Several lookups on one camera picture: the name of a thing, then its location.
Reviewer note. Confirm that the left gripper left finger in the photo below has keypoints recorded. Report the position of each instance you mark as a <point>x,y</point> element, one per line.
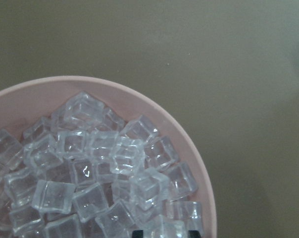
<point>137,234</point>

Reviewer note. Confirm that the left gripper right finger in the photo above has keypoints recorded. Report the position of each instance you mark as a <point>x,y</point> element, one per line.
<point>194,234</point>

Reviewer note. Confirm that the pink bowl of ice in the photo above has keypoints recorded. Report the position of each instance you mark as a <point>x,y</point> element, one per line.
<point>22,105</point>

